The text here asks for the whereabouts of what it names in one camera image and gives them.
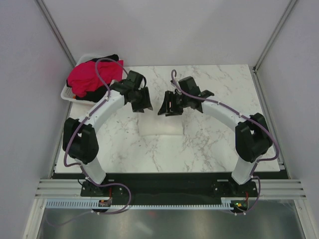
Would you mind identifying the aluminium frame post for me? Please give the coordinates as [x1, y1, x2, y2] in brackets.
[252, 0, 299, 72]
[35, 0, 76, 67]

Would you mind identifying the red t-shirt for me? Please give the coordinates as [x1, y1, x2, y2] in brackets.
[66, 58, 124, 99]

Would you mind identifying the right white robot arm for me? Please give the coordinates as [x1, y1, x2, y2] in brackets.
[158, 76, 273, 196]

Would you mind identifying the white slotted cable duct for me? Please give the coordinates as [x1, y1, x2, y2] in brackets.
[45, 199, 246, 210]

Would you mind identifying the left aluminium frame post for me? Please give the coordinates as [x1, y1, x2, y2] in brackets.
[35, 0, 76, 67]

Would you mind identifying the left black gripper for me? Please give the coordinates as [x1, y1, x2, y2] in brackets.
[129, 87, 153, 114]

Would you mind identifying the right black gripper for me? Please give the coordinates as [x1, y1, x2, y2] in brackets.
[159, 90, 190, 116]

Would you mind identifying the right aluminium frame post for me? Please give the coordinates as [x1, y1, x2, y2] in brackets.
[252, 0, 299, 72]

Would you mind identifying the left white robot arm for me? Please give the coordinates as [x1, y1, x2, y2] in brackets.
[62, 70, 153, 196]

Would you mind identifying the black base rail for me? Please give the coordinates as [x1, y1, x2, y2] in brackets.
[79, 171, 290, 207]

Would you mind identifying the white plastic basket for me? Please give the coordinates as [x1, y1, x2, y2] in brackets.
[61, 52, 118, 108]

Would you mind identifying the white t-shirt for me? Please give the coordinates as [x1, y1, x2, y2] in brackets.
[138, 110, 183, 136]

